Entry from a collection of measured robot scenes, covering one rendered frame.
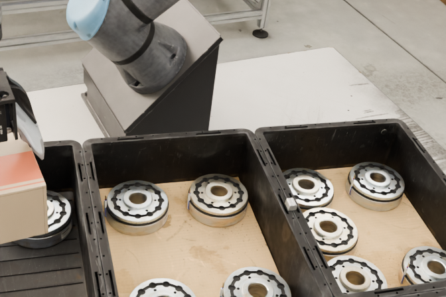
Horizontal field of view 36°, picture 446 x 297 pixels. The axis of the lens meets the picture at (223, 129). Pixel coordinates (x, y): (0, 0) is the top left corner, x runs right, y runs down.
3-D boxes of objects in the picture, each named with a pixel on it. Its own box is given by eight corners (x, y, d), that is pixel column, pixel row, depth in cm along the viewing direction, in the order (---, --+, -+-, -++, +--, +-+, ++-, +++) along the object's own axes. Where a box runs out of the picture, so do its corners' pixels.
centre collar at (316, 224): (307, 221, 116) (308, 219, 116) (332, 215, 118) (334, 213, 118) (322, 242, 113) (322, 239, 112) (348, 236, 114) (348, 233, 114)
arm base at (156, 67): (121, 60, 151) (91, 36, 144) (174, 18, 148) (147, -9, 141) (137, 107, 141) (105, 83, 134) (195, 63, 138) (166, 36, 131)
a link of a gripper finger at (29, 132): (50, 183, 81) (-1, 140, 74) (37, 153, 85) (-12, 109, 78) (72, 168, 81) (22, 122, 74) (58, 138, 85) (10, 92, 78)
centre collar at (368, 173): (358, 173, 128) (359, 170, 128) (381, 169, 130) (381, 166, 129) (373, 190, 125) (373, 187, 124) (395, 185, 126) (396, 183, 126)
